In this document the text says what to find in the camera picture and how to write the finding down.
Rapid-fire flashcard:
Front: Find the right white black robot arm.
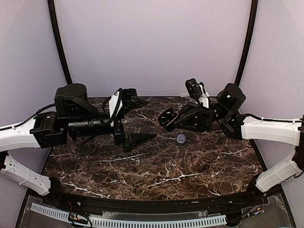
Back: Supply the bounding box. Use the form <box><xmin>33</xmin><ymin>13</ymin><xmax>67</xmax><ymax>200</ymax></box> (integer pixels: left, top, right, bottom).
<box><xmin>171</xmin><ymin>78</ymin><xmax>304</xmax><ymax>206</ymax></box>

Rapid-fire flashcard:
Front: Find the white slotted cable duct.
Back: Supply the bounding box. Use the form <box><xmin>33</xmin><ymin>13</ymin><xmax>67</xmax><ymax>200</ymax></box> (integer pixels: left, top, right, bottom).
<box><xmin>30</xmin><ymin>203</ymin><xmax>227</xmax><ymax>228</ymax></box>

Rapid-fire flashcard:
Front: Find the right black frame post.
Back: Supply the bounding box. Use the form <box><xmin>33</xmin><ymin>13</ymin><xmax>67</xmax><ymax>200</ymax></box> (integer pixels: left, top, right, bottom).
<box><xmin>234</xmin><ymin>0</ymin><xmax>258</xmax><ymax>87</ymax></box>

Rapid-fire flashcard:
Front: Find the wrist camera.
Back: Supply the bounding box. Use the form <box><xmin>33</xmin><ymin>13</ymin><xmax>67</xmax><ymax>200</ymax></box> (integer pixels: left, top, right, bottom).
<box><xmin>185</xmin><ymin>78</ymin><xmax>210</xmax><ymax>108</ymax></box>
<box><xmin>102</xmin><ymin>88</ymin><xmax>138</xmax><ymax>124</ymax></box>

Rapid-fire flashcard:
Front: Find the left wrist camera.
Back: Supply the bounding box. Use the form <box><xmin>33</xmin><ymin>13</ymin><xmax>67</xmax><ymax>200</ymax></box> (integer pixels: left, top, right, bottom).
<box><xmin>102</xmin><ymin>88</ymin><xmax>138</xmax><ymax>124</ymax></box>

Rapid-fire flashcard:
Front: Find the left black frame post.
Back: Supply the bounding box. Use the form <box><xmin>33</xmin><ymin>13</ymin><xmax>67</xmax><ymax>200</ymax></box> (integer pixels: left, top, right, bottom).
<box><xmin>47</xmin><ymin>0</ymin><xmax>73</xmax><ymax>85</ymax></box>

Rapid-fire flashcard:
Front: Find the black earbud charging case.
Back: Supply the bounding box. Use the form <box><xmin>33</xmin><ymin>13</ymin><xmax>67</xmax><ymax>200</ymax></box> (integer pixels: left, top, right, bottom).
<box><xmin>158</xmin><ymin>108</ymin><xmax>179</xmax><ymax>132</ymax></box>

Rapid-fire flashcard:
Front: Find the black frame post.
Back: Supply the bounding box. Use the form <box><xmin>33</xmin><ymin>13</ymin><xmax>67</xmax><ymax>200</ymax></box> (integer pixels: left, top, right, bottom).
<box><xmin>47</xmin><ymin>0</ymin><xmax>73</xmax><ymax>85</ymax></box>
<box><xmin>234</xmin><ymin>0</ymin><xmax>258</xmax><ymax>87</ymax></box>

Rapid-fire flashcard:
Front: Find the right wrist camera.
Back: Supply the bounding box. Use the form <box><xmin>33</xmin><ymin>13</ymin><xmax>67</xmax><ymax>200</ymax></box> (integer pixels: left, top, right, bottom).
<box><xmin>185</xmin><ymin>78</ymin><xmax>210</xmax><ymax>108</ymax></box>

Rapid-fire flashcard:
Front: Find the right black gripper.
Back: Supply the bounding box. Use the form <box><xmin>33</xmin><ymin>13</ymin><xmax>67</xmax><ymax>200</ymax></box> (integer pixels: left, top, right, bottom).
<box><xmin>170</xmin><ymin>101</ymin><xmax>230</xmax><ymax>133</ymax></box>

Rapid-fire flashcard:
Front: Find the purple earbud charging case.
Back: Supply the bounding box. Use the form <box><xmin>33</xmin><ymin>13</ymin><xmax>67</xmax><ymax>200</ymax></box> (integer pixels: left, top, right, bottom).
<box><xmin>176</xmin><ymin>133</ymin><xmax>186</xmax><ymax>145</ymax></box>

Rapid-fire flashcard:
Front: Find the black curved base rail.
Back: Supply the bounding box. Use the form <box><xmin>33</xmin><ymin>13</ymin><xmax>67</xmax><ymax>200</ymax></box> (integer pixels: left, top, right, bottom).
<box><xmin>28</xmin><ymin>185</ymin><xmax>269</xmax><ymax>214</ymax></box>

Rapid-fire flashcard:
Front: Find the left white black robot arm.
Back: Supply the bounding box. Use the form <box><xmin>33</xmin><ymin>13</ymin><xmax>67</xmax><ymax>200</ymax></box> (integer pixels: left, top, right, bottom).
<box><xmin>0</xmin><ymin>83</ymin><xmax>155</xmax><ymax>207</ymax></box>

